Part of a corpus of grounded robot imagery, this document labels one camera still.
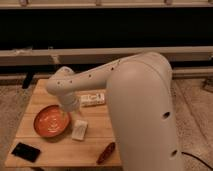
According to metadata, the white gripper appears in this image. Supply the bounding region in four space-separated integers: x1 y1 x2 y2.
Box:
58 93 83 120

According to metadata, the black cable on floor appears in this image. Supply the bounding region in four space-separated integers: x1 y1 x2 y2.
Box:
181 151 213 171

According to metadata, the white patterned bottle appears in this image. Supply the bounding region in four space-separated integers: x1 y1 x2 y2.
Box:
80 93 105 107

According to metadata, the black smartphone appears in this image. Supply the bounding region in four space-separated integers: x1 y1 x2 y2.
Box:
12 142 41 162

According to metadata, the white rectangular sponge block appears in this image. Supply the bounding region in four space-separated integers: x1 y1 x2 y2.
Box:
71 120 88 141

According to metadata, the orange ceramic bowl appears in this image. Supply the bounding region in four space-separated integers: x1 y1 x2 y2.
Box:
33 105 71 138

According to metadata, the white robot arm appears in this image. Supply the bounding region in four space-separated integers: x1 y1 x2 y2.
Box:
46 52 184 171

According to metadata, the red chili pepper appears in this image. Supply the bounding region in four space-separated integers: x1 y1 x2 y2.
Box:
96 142 116 165

